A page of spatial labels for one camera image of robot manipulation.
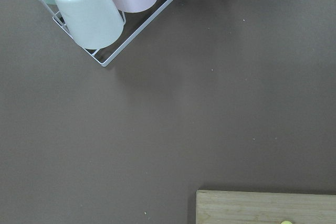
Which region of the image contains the wooden cutting board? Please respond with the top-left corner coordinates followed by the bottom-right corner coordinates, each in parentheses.
top-left (196, 190), bottom-right (335, 223)

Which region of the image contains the white plastic cup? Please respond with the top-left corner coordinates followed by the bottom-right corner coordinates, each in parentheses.
top-left (55, 0), bottom-right (124, 49)

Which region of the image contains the yellow plastic knife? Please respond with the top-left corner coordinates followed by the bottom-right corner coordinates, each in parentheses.
top-left (280, 220), bottom-right (292, 224)

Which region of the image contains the white wire cup rack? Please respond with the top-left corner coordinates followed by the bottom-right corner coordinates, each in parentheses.
top-left (17, 0), bottom-right (192, 67)

